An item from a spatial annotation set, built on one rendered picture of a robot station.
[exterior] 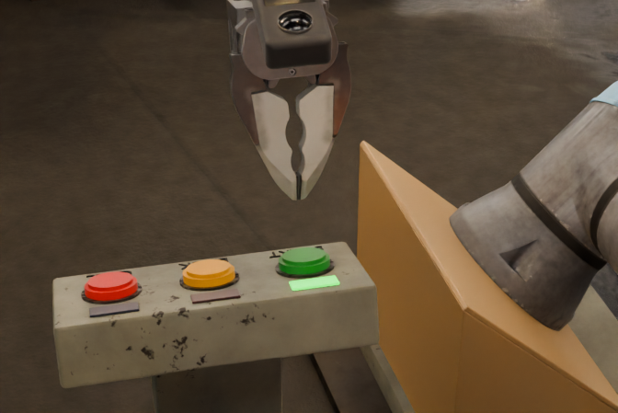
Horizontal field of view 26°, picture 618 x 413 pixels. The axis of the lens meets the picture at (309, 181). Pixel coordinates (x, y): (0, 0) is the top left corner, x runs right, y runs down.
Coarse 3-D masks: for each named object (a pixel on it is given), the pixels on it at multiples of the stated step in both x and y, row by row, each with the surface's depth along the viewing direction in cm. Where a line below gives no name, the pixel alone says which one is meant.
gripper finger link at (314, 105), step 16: (304, 96) 100; (320, 96) 100; (304, 112) 101; (320, 112) 101; (304, 128) 101; (320, 128) 101; (304, 144) 101; (320, 144) 101; (304, 160) 102; (320, 160) 102; (304, 176) 102; (304, 192) 103
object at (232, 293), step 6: (192, 294) 100; (198, 294) 100; (204, 294) 100; (210, 294) 100; (216, 294) 100; (222, 294) 99; (228, 294) 99; (234, 294) 99; (192, 300) 99; (198, 300) 99; (204, 300) 99; (210, 300) 99; (216, 300) 99
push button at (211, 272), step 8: (192, 264) 104; (200, 264) 104; (208, 264) 103; (216, 264) 103; (224, 264) 103; (184, 272) 103; (192, 272) 102; (200, 272) 102; (208, 272) 102; (216, 272) 101; (224, 272) 102; (232, 272) 102; (184, 280) 102; (192, 280) 101; (200, 280) 101; (208, 280) 101; (216, 280) 101; (224, 280) 102; (232, 280) 102
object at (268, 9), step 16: (256, 0) 94; (272, 0) 93; (288, 0) 93; (304, 0) 93; (320, 0) 94; (256, 16) 95; (272, 16) 92; (288, 16) 91; (304, 16) 91; (320, 16) 92; (272, 32) 91; (288, 32) 91; (304, 32) 91; (320, 32) 91; (272, 48) 90; (288, 48) 90; (304, 48) 90; (320, 48) 91; (272, 64) 91; (288, 64) 91; (304, 64) 92
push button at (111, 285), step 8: (112, 272) 103; (120, 272) 103; (88, 280) 102; (96, 280) 102; (104, 280) 102; (112, 280) 102; (120, 280) 101; (128, 280) 101; (136, 280) 102; (88, 288) 101; (96, 288) 100; (104, 288) 100; (112, 288) 100; (120, 288) 100; (128, 288) 100; (136, 288) 102; (88, 296) 101; (96, 296) 100; (104, 296) 100; (112, 296) 100; (120, 296) 100
